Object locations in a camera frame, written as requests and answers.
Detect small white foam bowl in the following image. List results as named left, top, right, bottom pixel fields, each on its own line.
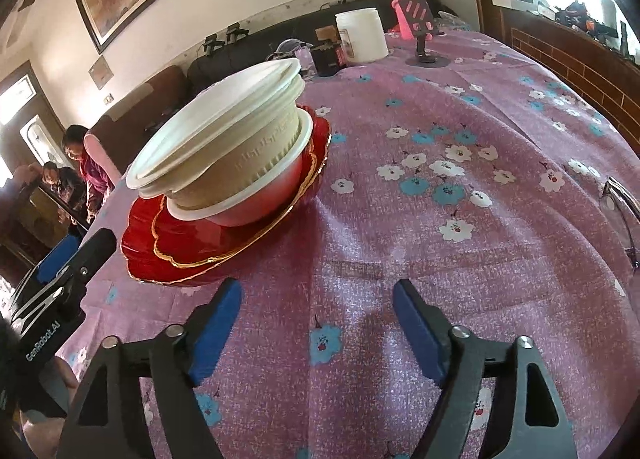
left=124, top=57, right=303, bottom=191

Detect cream plastic bowl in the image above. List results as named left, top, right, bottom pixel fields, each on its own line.
left=134, top=73, right=307, bottom=212

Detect person's left hand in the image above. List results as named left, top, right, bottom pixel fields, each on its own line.
left=20, top=356, right=79, bottom=458

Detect large white foam bowl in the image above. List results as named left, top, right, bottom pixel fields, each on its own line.
left=166, top=108, right=314, bottom=227

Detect purple floral tablecloth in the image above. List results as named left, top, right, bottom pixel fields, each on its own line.
left=61, top=31, right=639, bottom=458

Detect wooden chair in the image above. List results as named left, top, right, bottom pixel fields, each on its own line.
left=1, top=179, right=89, bottom=287

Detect black leather sofa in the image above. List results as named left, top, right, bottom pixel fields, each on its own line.
left=186, top=0, right=446, bottom=95

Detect white plastic jar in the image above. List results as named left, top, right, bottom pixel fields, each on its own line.
left=335, top=8, right=388, bottom=65

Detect seated woman pink vest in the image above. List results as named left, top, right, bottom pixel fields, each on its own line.
left=62, top=124, right=115, bottom=222

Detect wooden cabinet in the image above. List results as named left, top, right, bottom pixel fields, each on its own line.
left=476, top=0, right=639, bottom=152

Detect large red flower plate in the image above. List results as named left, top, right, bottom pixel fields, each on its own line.
left=120, top=112, right=331, bottom=287

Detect eyeglasses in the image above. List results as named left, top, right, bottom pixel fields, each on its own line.
left=600, top=178, right=639, bottom=271

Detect black phone stand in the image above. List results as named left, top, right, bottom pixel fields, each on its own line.
left=406, top=0, right=450, bottom=68

